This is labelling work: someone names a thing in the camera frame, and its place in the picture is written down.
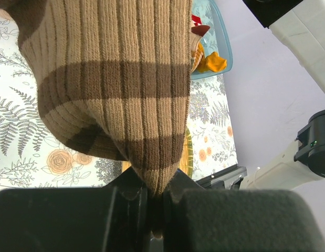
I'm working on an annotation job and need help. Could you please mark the floral patterned table mat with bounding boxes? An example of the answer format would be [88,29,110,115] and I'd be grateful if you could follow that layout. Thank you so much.
[0,9,237,190]

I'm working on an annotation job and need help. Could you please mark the brown cream striped sock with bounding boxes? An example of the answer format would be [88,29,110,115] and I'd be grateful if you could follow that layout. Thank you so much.
[6,0,193,197]

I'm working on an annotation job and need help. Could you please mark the red white patterned sock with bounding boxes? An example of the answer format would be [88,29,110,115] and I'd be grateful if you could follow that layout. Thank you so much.
[191,14,202,26]

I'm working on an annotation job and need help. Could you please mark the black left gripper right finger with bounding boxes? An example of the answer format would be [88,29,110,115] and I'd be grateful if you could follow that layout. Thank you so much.
[163,171,325,251]

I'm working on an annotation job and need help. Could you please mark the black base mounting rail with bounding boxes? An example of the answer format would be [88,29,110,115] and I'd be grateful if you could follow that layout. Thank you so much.
[196,164,247,190]

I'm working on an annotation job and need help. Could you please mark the brown olive sock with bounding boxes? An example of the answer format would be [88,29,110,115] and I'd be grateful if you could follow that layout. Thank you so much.
[190,24,210,72]

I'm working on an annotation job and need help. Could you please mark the woven bamboo tray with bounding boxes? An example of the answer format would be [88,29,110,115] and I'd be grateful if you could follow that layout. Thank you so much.
[121,125,194,176]

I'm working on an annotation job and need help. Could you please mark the blue transparent plastic basin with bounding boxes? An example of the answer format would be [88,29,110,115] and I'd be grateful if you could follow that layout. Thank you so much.
[191,1,233,80]

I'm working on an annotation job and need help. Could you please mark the mustard yellow sock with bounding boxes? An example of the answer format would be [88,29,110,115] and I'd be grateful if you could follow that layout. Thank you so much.
[192,43,227,73]

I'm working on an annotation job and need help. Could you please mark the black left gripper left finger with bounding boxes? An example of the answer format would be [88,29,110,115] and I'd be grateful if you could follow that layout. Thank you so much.
[0,169,148,251]

